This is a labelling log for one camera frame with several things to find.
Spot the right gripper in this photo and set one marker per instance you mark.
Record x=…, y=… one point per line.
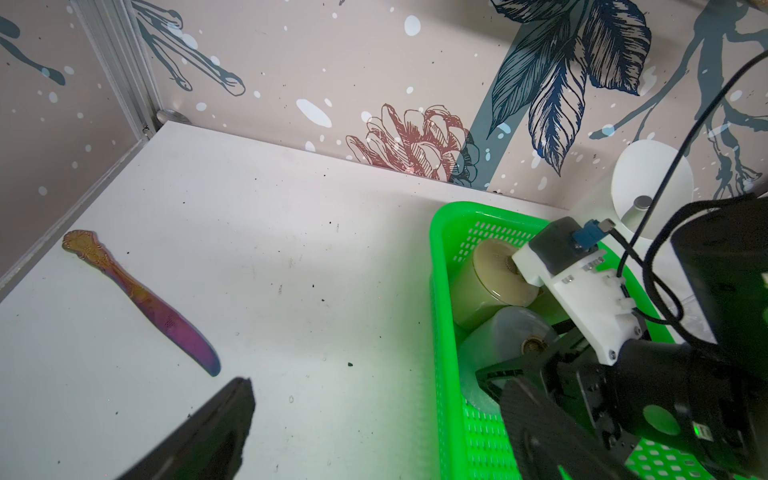
x=674, y=395

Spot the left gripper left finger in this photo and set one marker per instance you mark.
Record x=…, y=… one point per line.
x=209, y=444

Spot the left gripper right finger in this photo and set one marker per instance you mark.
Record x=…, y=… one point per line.
x=547, y=443

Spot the blue-grey tea canister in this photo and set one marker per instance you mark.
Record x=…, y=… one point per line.
x=510, y=333

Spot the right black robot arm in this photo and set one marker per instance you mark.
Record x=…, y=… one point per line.
x=706, y=275

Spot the green plastic mesh basket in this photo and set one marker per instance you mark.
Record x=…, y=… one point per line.
x=474, y=445

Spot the beige tea canister back left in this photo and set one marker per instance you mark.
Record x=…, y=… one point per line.
x=488, y=281

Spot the iridescent butter knife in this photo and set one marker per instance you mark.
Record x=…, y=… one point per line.
x=87, y=247

